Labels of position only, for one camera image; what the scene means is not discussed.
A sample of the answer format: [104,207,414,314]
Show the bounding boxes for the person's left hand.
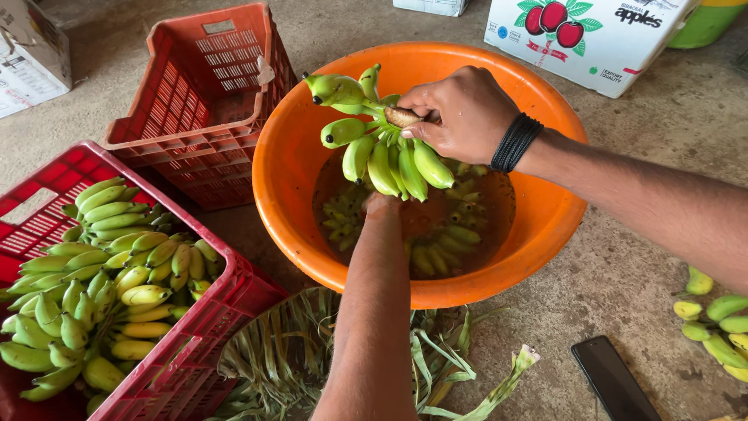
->
[361,191,404,218]

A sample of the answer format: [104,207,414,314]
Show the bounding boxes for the person's right hand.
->
[398,65,522,168]

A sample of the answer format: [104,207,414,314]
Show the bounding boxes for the green banana bunch brown stem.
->
[302,63,457,203]

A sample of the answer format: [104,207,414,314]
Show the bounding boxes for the cluster of wet green bananas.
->
[320,158,490,279]

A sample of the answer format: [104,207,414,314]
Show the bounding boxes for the orange plastic basin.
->
[252,41,589,310]

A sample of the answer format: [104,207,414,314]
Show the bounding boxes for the small white carton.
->
[393,0,472,17]

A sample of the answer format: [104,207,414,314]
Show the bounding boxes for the white carton with apple print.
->
[484,0,702,99]

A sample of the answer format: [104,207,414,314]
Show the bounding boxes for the torn paper scrap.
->
[256,55,276,87]

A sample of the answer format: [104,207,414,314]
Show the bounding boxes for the pile of dried banana leaves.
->
[207,287,541,421]

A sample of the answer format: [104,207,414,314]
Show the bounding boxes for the bright red plastic crate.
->
[0,140,288,421]

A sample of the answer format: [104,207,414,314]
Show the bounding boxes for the faded red plastic crate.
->
[101,2,299,212]

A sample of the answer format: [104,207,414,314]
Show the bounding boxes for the green and yellow bucket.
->
[668,0,748,50]

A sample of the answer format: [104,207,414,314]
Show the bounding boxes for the black smartphone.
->
[571,335,663,421]

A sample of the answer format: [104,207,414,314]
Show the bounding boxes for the heap of green-yellow bananas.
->
[0,177,226,417]

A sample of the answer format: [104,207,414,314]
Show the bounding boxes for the loose yellow-green banana bunches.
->
[672,266,748,384]

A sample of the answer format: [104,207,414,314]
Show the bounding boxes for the white cardboard box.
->
[0,0,73,119]

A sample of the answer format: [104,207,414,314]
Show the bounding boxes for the black cord wristband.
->
[490,112,545,174]

